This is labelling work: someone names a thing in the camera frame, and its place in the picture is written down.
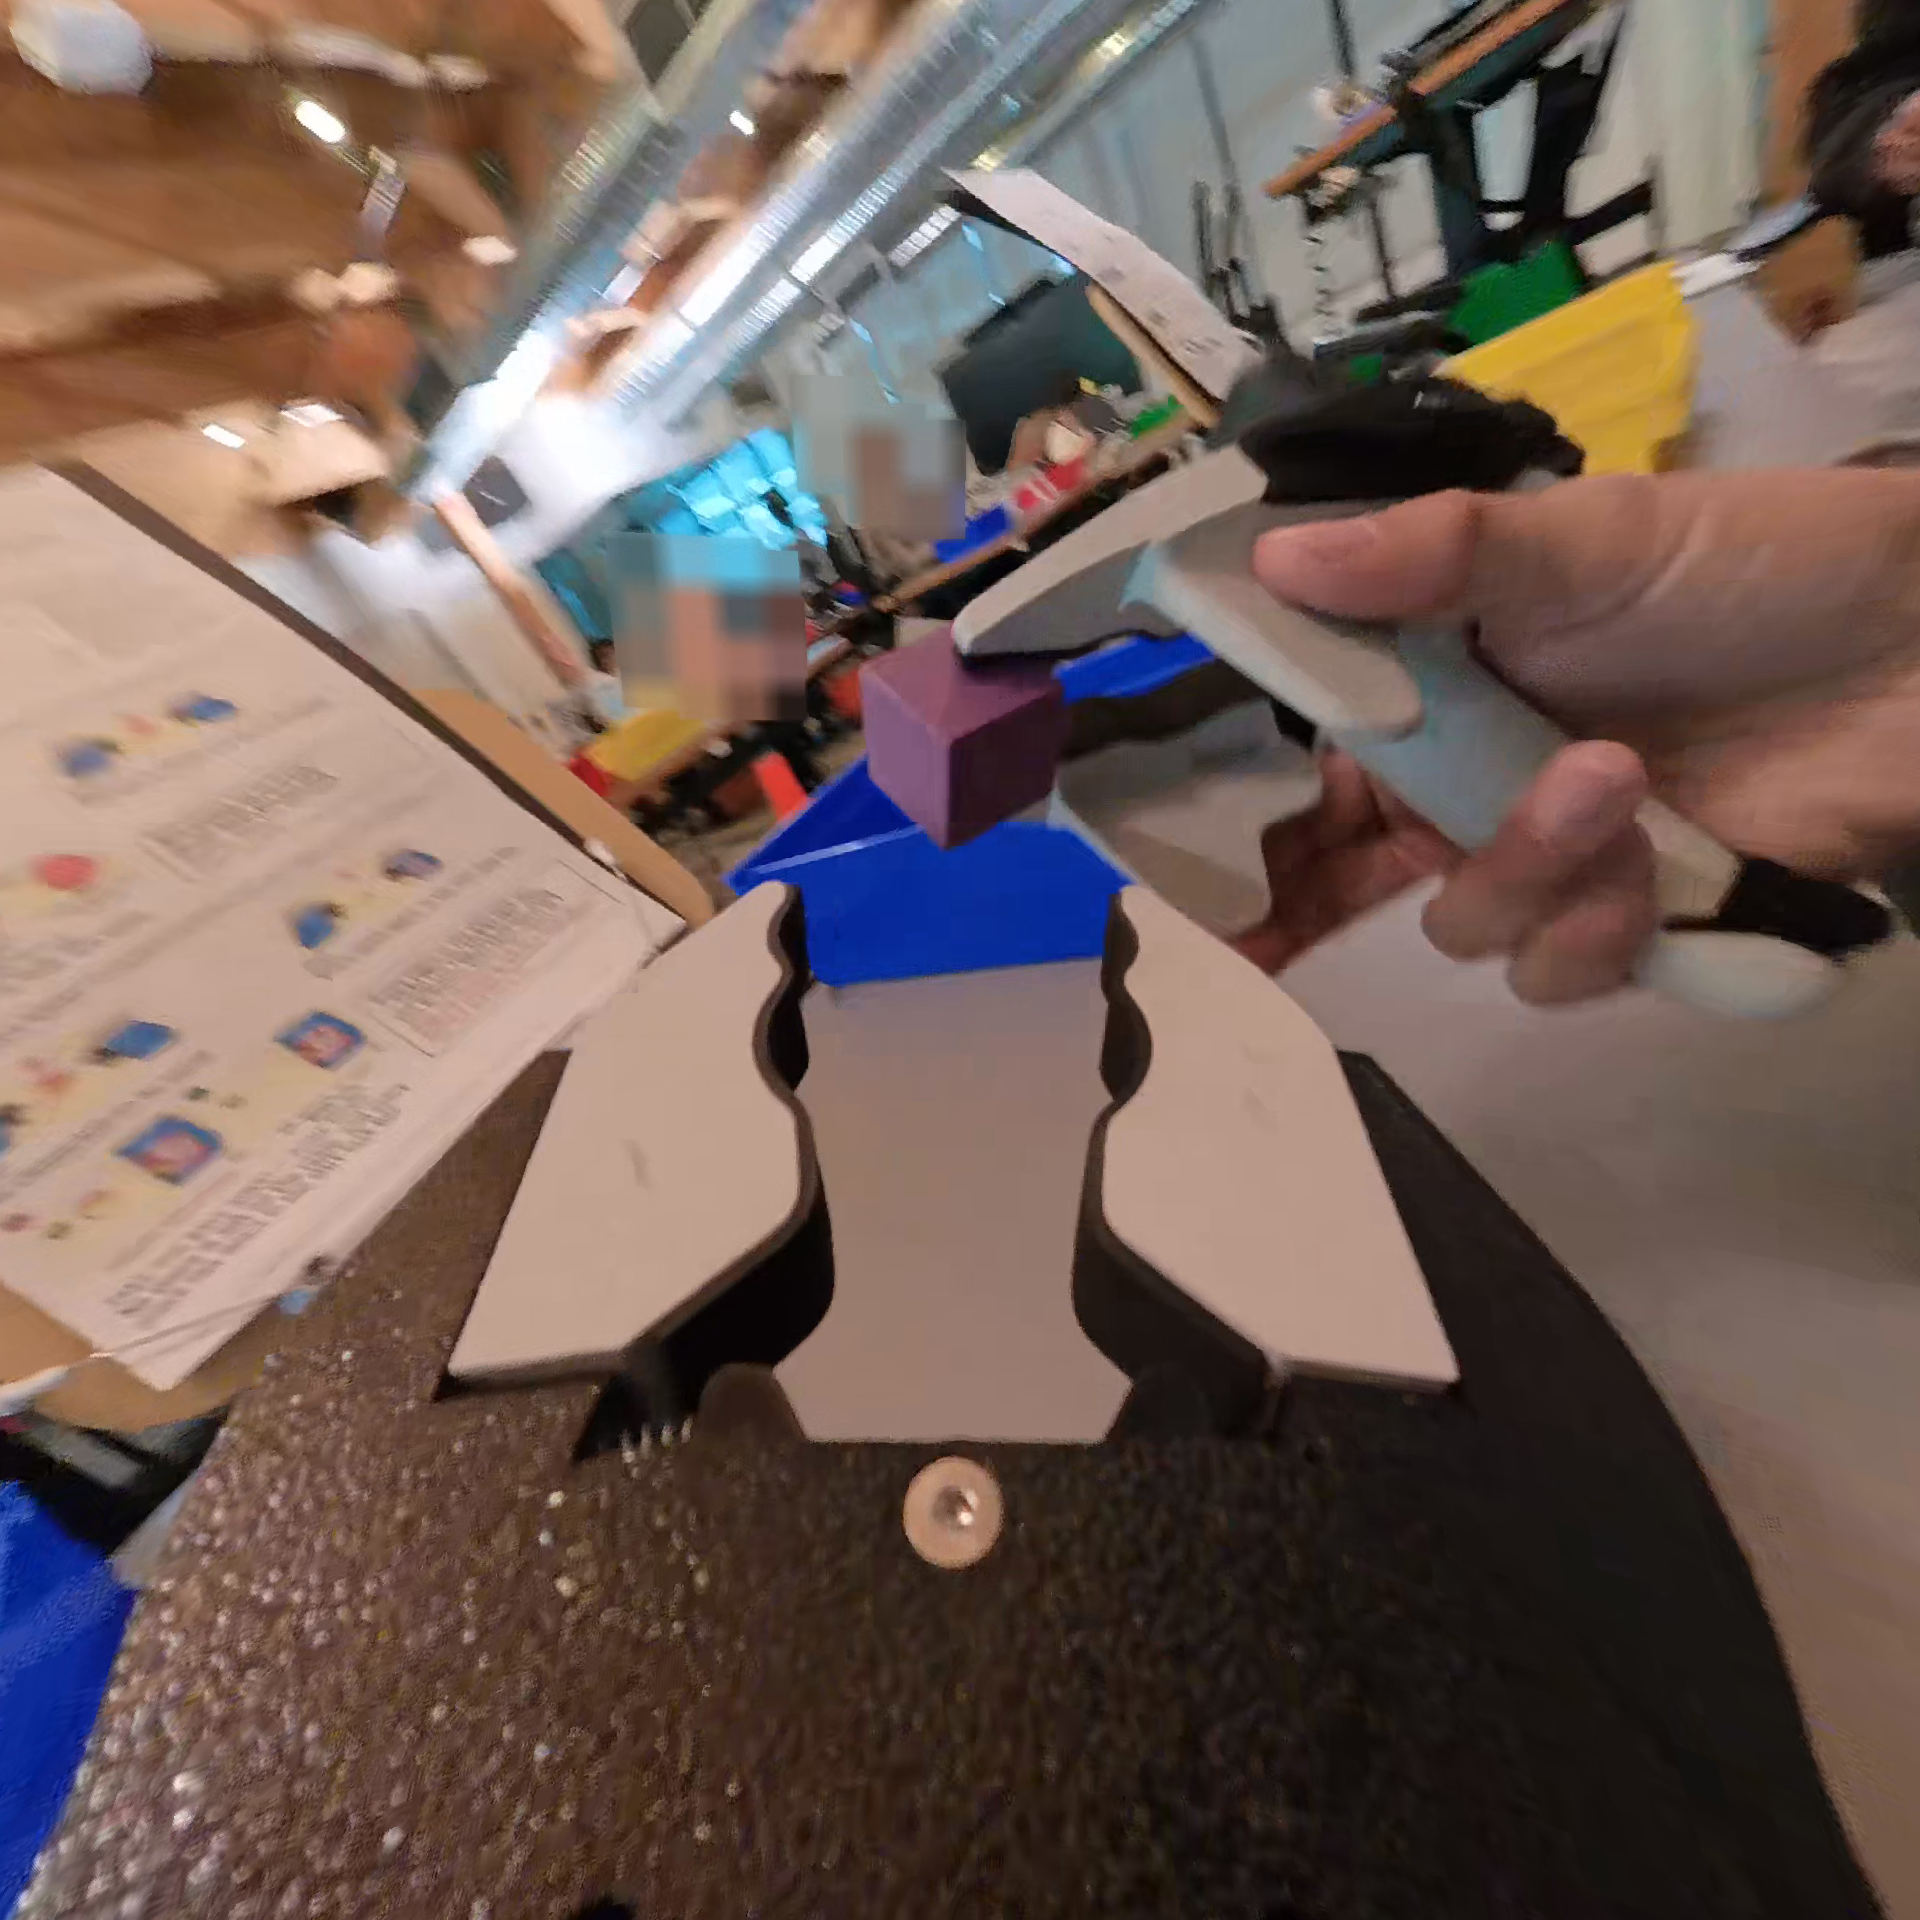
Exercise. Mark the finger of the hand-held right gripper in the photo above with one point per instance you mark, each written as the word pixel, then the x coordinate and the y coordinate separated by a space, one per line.
pixel 1110 569
pixel 1185 827

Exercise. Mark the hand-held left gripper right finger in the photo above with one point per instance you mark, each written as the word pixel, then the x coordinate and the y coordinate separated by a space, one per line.
pixel 1261 1201

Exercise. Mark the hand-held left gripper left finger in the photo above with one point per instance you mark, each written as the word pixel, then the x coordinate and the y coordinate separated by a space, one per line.
pixel 645 1185

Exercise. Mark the purple cube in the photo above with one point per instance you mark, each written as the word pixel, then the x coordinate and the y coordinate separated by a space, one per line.
pixel 960 735

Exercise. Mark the blue divided plastic bin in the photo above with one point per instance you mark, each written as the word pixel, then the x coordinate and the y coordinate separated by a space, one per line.
pixel 932 915

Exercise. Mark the person's right hand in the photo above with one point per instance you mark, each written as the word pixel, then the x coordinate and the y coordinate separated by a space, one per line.
pixel 1724 646

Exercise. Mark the green plastic bin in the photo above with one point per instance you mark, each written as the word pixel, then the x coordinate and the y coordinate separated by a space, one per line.
pixel 1516 293

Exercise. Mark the yellow plastic bin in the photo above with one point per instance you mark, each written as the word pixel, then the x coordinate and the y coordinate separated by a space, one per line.
pixel 645 744
pixel 1589 376

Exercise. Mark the black monitor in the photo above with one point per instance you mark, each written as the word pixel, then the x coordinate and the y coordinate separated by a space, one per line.
pixel 1037 360

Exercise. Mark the grey display board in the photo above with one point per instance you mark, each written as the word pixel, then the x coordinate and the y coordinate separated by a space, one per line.
pixel 1125 271

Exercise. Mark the wooden standing desk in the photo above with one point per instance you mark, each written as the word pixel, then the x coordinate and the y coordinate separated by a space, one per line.
pixel 1441 107

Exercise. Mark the instruction sheet board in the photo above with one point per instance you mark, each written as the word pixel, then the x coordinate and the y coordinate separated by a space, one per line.
pixel 270 932

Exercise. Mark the white ceiling device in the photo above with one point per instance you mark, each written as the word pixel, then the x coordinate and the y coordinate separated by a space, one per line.
pixel 76 38

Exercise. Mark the silver ventilation duct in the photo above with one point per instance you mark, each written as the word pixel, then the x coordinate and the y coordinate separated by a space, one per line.
pixel 901 150

